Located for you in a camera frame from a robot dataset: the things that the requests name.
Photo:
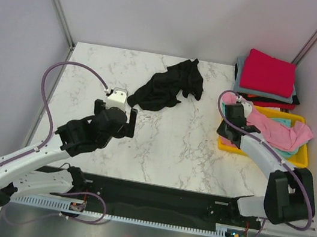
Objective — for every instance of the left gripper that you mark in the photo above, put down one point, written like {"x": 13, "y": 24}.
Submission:
{"x": 128, "y": 129}

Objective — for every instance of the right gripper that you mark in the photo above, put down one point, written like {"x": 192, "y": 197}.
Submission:
{"x": 220, "y": 129}

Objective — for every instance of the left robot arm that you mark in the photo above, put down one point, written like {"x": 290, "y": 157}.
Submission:
{"x": 19, "y": 171}

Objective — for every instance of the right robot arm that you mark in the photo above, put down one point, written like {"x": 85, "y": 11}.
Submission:
{"x": 289, "y": 195}

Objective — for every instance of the folded dark red t-shirt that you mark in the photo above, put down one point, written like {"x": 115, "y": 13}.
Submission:
{"x": 266, "y": 102}

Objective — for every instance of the pink t-shirt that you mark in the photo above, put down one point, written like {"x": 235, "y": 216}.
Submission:
{"x": 276, "y": 134}

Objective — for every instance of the folded grey t-shirt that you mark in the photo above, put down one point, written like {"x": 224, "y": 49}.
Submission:
{"x": 237, "y": 88}

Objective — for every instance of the teal t-shirt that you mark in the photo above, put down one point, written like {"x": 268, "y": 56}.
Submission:
{"x": 288, "y": 120}

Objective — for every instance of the yellow plastic bin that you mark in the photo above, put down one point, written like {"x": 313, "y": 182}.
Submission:
{"x": 256, "y": 146}

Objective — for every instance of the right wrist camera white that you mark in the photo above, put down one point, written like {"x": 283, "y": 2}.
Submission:
{"x": 246, "y": 106}

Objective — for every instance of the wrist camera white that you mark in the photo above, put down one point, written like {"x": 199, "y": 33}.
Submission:
{"x": 117, "y": 98}
{"x": 246, "y": 106}

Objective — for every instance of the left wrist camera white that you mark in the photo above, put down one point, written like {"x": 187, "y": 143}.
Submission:
{"x": 117, "y": 98}

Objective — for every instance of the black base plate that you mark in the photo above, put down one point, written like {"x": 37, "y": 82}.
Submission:
{"x": 162, "y": 205}

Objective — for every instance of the white cable duct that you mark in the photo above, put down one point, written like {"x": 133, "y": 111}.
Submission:
{"x": 56, "y": 204}

